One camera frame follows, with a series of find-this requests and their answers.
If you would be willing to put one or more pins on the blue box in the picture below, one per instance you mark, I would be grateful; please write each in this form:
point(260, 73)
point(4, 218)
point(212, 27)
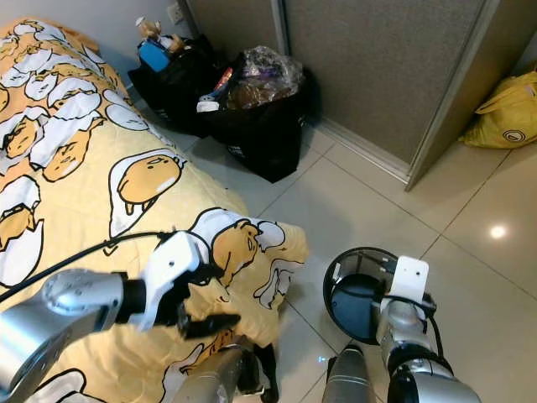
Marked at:
point(155, 55)

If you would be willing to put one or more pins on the red can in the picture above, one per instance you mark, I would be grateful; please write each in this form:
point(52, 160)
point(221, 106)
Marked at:
point(224, 80)

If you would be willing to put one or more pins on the grey robot leg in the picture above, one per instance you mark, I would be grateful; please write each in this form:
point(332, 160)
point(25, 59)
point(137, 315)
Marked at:
point(344, 382)
point(226, 374)

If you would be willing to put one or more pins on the grey sliding door wardrobe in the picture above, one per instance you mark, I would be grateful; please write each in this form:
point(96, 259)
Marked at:
point(377, 67)

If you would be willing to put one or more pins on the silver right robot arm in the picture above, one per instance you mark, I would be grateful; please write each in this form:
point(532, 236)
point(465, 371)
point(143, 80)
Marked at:
point(419, 369)

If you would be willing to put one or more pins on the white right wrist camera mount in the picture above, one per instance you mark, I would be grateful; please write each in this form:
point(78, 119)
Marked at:
point(409, 279)

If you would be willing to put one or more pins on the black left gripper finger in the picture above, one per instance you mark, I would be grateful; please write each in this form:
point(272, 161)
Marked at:
point(214, 326)

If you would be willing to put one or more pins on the grey right robot leg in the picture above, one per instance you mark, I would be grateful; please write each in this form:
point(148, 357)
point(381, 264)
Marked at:
point(344, 382)

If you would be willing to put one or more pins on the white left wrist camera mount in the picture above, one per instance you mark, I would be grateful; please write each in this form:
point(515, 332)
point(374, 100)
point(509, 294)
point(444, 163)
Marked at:
point(176, 252)

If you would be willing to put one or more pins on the brown toy figure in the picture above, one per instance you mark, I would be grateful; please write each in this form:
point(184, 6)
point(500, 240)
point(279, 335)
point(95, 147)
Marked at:
point(153, 28)

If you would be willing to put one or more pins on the white wall socket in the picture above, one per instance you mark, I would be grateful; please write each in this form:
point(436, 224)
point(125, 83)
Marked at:
point(175, 13)

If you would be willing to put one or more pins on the yellow cartoon print blanket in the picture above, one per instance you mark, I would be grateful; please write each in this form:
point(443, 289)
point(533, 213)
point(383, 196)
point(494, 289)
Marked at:
point(101, 210)

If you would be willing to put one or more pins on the grey left robot leg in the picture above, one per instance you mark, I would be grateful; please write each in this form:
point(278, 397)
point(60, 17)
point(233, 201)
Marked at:
point(226, 374)

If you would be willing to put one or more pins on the large black fabric bag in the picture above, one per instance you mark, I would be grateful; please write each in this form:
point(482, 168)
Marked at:
point(264, 134)

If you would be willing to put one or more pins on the clear plastic bag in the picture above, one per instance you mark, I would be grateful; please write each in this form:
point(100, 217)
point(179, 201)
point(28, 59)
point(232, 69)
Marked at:
point(268, 74)

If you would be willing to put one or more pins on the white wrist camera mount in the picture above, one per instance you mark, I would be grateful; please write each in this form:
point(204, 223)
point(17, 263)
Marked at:
point(409, 279)
point(176, 252)

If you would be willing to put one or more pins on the small white container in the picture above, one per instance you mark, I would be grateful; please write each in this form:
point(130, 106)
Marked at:
point(208, 106)

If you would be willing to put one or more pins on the black mesh waste bin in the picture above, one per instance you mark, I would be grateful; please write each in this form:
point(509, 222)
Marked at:
point(352, 290)

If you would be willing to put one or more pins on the yellow bag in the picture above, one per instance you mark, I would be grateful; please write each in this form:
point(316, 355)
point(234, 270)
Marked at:
point(508, 113)

